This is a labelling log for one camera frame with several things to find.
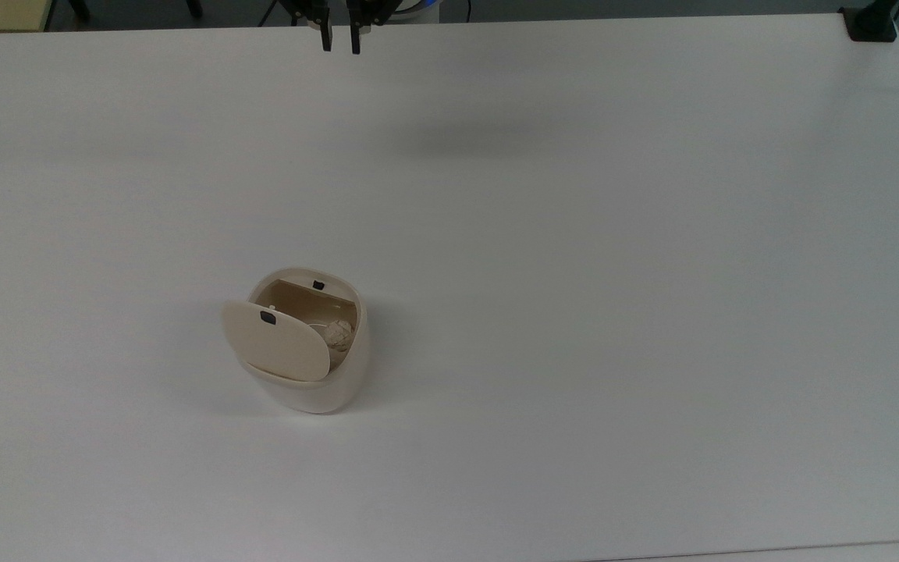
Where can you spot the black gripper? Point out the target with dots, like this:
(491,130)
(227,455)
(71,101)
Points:
(340,8)

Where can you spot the cream swing bin lid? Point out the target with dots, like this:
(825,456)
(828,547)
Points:
(278,347)

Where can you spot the cream plastic trash bin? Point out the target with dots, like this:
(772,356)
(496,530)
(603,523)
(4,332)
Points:
(325,386)

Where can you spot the crumpled paper ball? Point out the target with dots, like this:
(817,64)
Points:
(339,334)

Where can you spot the black corner table clamp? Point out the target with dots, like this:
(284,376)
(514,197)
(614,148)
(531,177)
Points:
(871,22)

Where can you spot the white adjacent table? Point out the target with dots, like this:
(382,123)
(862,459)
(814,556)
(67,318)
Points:
(808,553)

